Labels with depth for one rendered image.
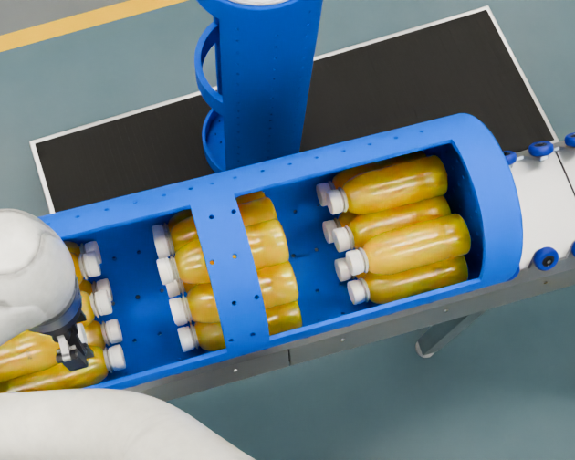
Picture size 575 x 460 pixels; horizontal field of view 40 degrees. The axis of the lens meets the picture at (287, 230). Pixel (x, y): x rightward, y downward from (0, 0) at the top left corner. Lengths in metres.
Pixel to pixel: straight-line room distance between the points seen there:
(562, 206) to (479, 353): 0.94
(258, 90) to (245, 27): 0.24
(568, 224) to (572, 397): 1.01
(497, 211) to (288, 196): 0.37
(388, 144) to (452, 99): 1.32
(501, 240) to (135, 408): 0.76
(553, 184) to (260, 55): 0.64
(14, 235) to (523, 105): 1.99
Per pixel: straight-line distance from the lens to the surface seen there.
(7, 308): 0.85
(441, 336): 2.13
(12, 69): 2.77
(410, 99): 2.50
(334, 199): 1.27
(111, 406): 0.61
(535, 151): 1.56
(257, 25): 1.60
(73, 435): 0.63
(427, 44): 2.62
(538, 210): 1.57
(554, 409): 2.48
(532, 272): 1.52
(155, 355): 1.34
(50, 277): 0.84
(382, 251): 1.24
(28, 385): 1.27
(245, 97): 1.84
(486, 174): 1.21
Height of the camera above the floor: 2.29
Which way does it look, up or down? 70 degrees down
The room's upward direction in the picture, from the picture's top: 9 degrees clockwise
